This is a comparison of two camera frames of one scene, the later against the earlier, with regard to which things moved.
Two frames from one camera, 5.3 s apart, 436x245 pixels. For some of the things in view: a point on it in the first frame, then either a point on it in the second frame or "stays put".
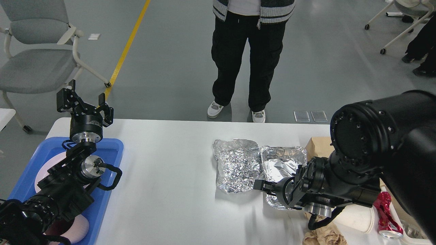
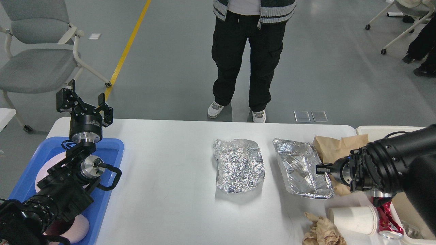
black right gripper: (283, 188) -> (343, 169)
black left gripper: (85, 129) stays put
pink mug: (75, 229) stays put
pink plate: (55, 161) stays put
